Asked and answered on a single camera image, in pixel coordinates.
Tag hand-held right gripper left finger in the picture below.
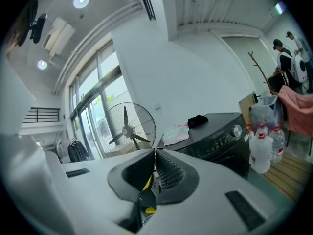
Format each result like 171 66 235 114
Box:
50 148 156 235

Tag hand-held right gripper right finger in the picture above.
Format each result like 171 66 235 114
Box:
144 149 295 235

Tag black washing machine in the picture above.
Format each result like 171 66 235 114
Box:
164 112 250 181

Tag hanging dark clothes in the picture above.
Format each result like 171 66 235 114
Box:
67 137 90 163

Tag black standing fan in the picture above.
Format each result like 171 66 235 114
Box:
101 102 157 154

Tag large white water jug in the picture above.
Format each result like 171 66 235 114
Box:
249 131 274 175

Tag white and pink cloth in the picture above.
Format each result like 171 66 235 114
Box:
162 123 190 146

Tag black cloth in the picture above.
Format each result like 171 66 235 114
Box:
187 115 209 130

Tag clear water bottle red label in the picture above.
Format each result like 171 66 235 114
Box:
269 125 286 164
255 123 270 137
246 123 255 141

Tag large glass window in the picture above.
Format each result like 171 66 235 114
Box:
68 40 134 160

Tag wooden pallet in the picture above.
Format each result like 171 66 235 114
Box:
262 152 313 203

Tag black railing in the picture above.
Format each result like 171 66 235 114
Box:
22 107 61 124

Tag wooden board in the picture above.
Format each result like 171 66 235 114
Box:
239 91 257 126

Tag clear plastic bin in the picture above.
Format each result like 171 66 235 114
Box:
251 95 285 132

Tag wooden coat rack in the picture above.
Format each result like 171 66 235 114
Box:
247 51 277 96

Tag white ceiling air conditioner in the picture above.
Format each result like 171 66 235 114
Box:
41 17 76 58

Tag white backpack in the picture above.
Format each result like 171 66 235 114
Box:
290 53 313 84

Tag ceiling air vent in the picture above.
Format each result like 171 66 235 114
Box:
135 0 157 22

